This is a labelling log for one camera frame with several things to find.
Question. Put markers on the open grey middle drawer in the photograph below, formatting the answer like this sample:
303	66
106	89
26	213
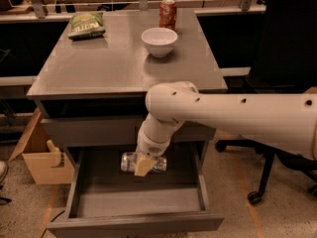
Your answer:
104	201

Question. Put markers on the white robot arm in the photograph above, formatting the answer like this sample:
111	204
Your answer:
285	122

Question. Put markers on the grey drawer cabinet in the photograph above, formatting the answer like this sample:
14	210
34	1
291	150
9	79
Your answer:
109	76

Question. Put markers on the white ceramic bowl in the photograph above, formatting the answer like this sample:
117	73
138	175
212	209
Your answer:
159	42

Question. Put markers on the light wooden box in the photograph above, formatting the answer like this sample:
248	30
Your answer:
46	163

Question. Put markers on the black office chair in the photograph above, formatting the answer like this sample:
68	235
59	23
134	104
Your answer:
285	62

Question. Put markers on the orange soda can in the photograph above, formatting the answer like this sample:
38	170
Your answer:
167	14

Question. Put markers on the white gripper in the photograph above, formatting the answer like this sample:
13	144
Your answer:
149	145

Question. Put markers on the green chip bag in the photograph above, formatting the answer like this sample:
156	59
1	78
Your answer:
86	26

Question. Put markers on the white shoe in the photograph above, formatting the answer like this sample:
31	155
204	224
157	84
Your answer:
3	170

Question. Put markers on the grey top drawer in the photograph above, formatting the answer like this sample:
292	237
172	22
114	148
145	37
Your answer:
88	132

